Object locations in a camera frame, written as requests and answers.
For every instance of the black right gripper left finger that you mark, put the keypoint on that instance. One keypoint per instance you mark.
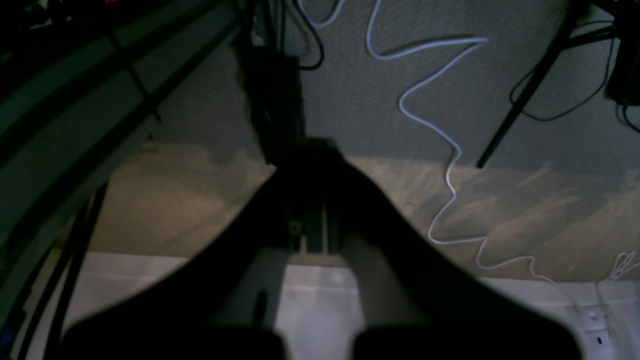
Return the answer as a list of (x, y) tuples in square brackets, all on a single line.
[(200, 312)]

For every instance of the black tripod leg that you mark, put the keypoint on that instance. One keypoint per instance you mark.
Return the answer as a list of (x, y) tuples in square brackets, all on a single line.
[(574, 12)]

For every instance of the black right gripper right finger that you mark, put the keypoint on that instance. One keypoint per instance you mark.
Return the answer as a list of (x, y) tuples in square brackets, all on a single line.
[(418, 304)]

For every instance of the black table frame rail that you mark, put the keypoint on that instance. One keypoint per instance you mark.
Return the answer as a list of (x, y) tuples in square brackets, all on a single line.
[(149, 104)]

